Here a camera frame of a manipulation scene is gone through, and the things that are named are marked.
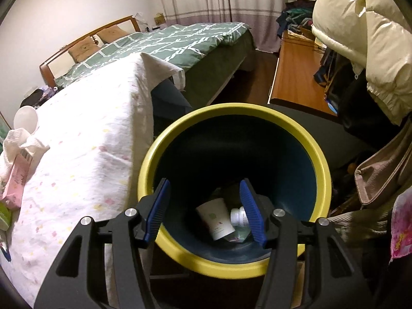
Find white plastic cup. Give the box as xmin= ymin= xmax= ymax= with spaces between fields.
xmin=14 ymin=106 xmax=39 ymax=134

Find brown bear-face pillow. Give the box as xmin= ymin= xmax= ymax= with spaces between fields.
xmin=67 ymin=37 xmax=102 ymax=63
xmin=97 ymin=25 xmax=131 ymax=44

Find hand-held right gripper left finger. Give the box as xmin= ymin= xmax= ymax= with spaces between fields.
xmin=35 ymin=178 xmax=171 ymax=309

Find dark jacket on nightstand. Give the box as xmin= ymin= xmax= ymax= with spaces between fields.
xmin=20 ymin=88 xmax=46 ymax=108

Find pile of dark clothes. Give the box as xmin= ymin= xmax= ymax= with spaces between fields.
xmin=276 ymin=0 xmax=317 ymax=34

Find pink carton box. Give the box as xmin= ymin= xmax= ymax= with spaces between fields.
xmin=2 ymin=153 xmax=34 ymax=209

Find yellow-rimmed dark blue bin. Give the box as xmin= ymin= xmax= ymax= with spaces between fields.
xmin=137 ymin=103 xmax=333 ymax=280

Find green plaid duvet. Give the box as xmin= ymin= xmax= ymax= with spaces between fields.
xmin=53 ymin=22 xmax=252 ymax=88

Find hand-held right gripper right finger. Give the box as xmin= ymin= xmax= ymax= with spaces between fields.
xmin=239 ymin=178 xmax=374 ymax=309

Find beige handbag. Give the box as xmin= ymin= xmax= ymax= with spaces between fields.
xmin=354 ymin=125 xmax=412 ymax=207

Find white pill bottle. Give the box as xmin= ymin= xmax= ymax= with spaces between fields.
xmin=230 ymin=208 xmax=250 ymax=227

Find pink and white curtains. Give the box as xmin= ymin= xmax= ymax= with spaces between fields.
xmin=153 ymin=0 xmax=322 ymax=54

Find cream puffer jacket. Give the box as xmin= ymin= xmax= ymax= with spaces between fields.
xmin=312 ymin=0 xmax=412 ymax=126

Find bed with green quilt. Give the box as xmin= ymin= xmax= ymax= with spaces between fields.
xmin=39 ymin=15 xmax=256 ymax=107

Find pink floral cloth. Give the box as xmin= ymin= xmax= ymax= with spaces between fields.
xmin=389 ymin=188 xmax=412 ymax=260

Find wooden desk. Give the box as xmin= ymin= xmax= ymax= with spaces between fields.
xmin=267 ymin=30 xmax=338 ymax=118

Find cream paper cup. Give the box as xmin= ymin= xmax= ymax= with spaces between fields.
xmin=195 ymin=199 xmax=236 ymax=241

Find black hanging bag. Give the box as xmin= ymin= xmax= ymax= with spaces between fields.
xmin=339 ymin=67 xmax=388 ymax=144

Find white floral tablecloth table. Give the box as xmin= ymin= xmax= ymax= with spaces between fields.
xmin=0 ymin=53 xmax=185 ymax=308

